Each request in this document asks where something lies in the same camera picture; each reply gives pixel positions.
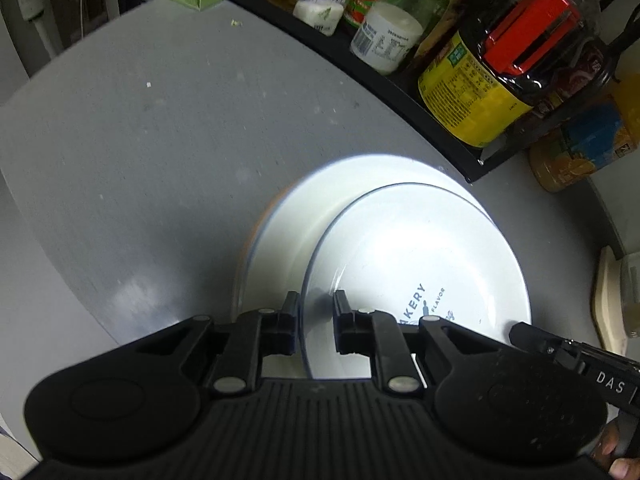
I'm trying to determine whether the white plate with blue print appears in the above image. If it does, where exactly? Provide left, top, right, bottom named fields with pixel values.
left=302, top=183, right=532, bottom=379

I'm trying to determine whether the orange juice bottle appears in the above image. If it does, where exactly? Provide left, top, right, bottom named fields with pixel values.
left=528, top=41, right=639, bottom=193

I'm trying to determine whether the person's right hand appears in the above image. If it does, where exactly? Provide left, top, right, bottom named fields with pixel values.
left=589, top=418, right=640, bottom=480

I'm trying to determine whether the small white plastic jar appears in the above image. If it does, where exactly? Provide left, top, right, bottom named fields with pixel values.
left=349, top=2, right=424, bottom=75

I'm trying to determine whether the black metal spice rack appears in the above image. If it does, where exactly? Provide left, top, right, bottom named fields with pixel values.
left=223, top=0, right=640, bottom=184

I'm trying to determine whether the white plate blue rim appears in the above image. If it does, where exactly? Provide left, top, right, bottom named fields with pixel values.
left=241, top=153, right=497, bottom=326

